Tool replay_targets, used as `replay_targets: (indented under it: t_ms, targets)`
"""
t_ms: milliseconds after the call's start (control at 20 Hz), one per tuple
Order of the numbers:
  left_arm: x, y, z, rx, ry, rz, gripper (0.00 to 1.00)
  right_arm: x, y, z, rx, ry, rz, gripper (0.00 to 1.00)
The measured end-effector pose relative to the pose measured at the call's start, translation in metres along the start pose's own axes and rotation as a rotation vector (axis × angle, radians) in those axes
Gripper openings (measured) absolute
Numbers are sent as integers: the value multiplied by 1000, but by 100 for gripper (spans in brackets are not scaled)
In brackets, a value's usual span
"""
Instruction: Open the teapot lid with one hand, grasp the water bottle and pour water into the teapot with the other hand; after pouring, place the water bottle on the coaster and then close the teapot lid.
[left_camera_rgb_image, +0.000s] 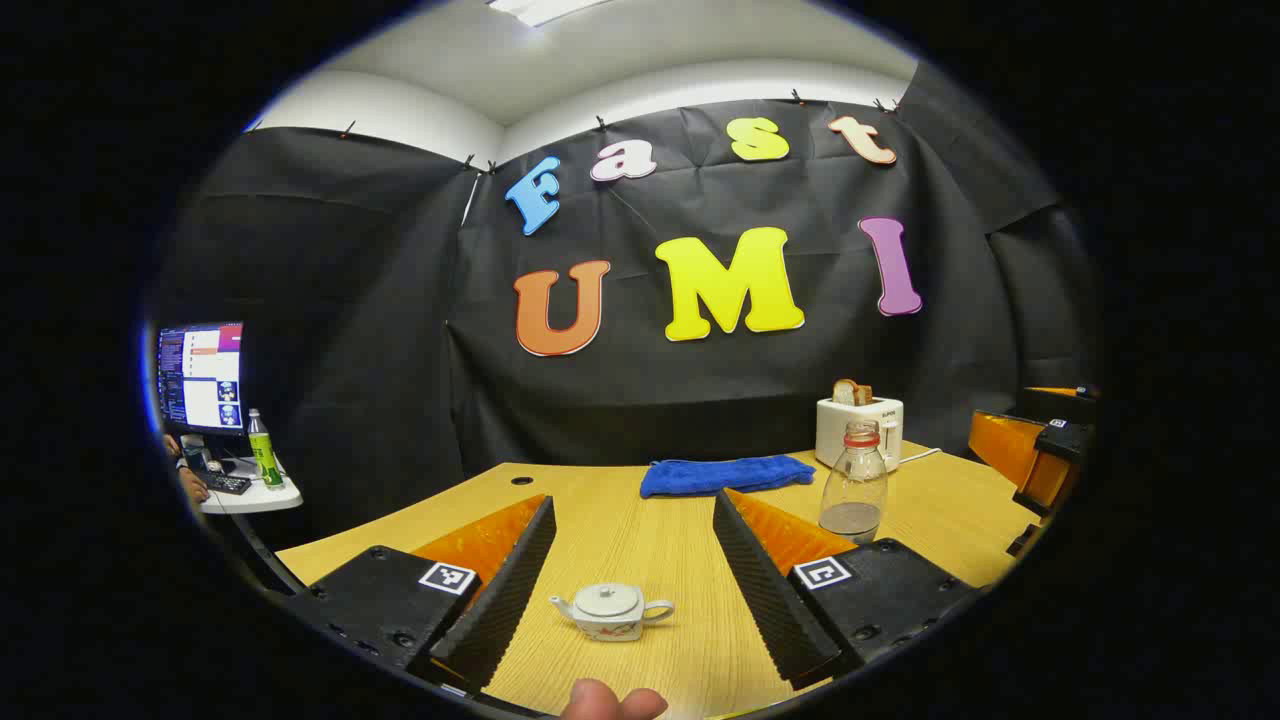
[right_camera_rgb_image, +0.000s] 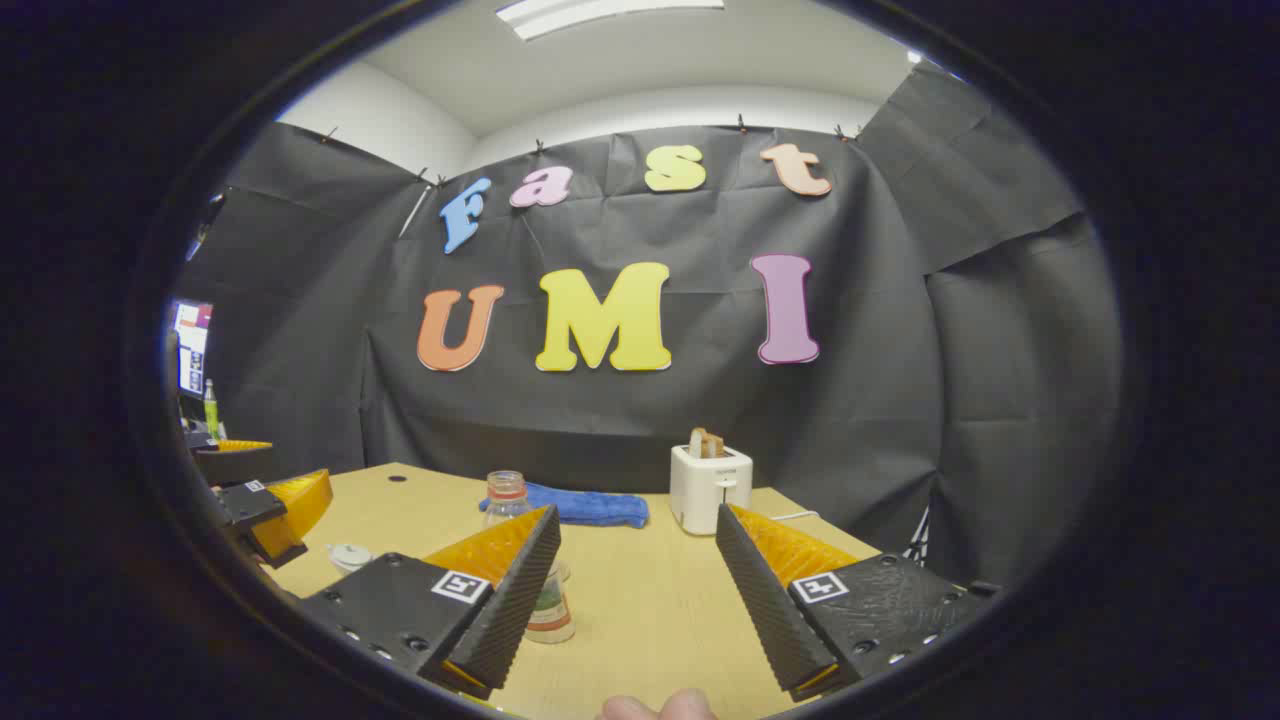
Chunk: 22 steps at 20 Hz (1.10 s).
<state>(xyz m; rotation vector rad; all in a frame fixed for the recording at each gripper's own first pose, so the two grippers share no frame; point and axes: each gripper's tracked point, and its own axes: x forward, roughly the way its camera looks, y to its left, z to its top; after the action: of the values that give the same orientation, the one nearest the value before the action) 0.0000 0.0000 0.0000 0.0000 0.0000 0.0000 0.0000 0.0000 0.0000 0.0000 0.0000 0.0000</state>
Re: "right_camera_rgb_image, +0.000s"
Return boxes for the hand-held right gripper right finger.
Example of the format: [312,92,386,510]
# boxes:
[715,502,1001,703]

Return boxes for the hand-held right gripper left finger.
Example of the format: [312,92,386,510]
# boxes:
[300,505,563,701]

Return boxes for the clear plastic water bottle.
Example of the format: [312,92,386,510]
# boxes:
[484,470,576,644]

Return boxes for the blue towel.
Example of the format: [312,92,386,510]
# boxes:
[478,482,650,529]

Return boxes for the computer monitor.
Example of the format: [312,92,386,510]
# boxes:
[170,298,214,401]

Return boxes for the white toaster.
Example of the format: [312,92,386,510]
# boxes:
[669,444,754,537]

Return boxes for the black backdrop cloth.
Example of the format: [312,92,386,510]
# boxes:
[180,60,1123,591]

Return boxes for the ceiling light panel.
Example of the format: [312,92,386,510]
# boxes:
[495,0,726,41]

